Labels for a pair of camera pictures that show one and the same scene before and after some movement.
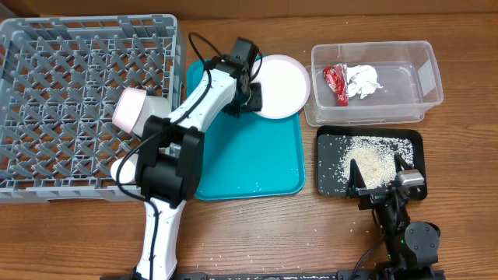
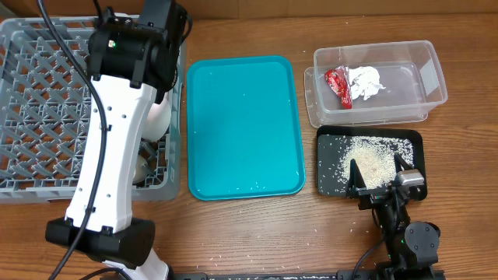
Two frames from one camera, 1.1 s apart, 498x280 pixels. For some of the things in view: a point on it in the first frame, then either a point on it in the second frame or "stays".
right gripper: [377, 194] stays
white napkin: [362, 80] stays
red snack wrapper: [336, 76] stays
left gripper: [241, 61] to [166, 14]
